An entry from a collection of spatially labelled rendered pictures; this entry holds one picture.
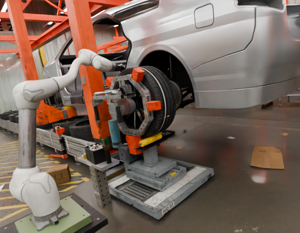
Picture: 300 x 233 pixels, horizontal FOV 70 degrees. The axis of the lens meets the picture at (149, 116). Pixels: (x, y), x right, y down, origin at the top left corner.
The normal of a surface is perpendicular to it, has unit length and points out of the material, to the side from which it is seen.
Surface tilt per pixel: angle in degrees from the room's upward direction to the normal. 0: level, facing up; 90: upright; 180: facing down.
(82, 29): 90
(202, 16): 90
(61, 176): 90
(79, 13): 90
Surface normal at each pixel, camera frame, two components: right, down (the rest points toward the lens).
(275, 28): 0.23, 0.14
